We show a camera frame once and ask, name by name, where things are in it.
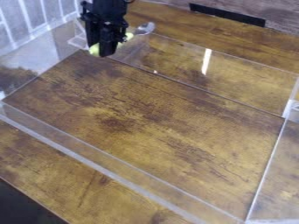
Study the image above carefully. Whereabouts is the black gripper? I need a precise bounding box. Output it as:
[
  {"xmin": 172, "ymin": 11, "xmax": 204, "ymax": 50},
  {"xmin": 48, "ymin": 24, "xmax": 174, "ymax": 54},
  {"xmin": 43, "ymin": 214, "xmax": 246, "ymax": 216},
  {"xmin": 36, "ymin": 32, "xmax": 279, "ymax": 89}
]
[{"xmin": 80, "ymin": 0, "xmax": 128, "ymax": 57}]

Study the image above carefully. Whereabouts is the green handled metal spoon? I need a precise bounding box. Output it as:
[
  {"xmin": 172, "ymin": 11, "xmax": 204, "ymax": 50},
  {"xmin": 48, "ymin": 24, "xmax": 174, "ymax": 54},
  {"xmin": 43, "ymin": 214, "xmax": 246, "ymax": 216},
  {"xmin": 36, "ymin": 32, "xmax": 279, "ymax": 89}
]
[{"xmin": 88, "ymin": 22, "xmax": 155, "ymax": 57}]

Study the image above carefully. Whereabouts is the black strip on table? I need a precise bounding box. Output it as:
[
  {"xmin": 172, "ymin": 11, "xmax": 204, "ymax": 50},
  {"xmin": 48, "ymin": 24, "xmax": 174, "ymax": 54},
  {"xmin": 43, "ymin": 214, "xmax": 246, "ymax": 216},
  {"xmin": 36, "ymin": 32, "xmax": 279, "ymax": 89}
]
[{"xmin": 190, "ymin": 3, "xmax": 267, "ymax": 27}]

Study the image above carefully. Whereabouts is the clear acrylic enclosure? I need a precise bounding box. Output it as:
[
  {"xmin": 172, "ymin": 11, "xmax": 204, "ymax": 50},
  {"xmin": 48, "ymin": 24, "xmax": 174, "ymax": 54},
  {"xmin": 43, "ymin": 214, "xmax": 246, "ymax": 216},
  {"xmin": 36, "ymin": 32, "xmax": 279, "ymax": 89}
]
[{"xmin": 0, "ymin": 21, "xmax": 299, "ymax": 224}]

